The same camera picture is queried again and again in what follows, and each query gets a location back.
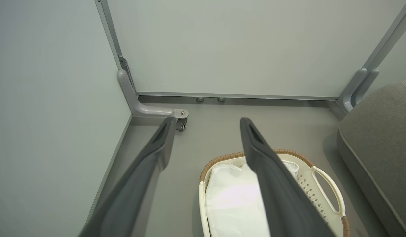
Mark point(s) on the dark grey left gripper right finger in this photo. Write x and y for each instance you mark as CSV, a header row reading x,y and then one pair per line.
x,y
275,184

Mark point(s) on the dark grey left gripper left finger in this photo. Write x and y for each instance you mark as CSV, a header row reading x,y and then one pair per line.
x,y
137,191

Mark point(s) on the grey fabric sofa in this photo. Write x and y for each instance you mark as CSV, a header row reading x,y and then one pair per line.
x,y
380,141

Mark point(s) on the cream laundry basket, wicker rim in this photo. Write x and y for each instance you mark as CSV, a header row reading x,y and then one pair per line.
x,y
306,191

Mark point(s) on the white cloth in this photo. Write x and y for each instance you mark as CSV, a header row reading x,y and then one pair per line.
x,y
232,200

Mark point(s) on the black caster wheel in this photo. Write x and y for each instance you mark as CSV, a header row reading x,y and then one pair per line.
x,y
181,124

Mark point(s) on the grey partition foot with caster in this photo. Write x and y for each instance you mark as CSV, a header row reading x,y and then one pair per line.
x,y
147,110

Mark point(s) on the small grey levelling foot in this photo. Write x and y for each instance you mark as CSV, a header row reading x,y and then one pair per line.
x,y
200,99
221,99

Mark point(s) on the grey aluminium partition rail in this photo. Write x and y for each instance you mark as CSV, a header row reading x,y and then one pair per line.
x,y
239,95

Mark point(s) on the grey partition foot bracket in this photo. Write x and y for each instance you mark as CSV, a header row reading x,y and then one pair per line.
x,y
367,84
349,95

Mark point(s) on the grey corner post with hinge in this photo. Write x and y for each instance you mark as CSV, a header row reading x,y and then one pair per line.
x,y
110,26

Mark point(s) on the grey double partition post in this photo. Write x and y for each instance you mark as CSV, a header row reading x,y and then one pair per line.
x,y
390,36

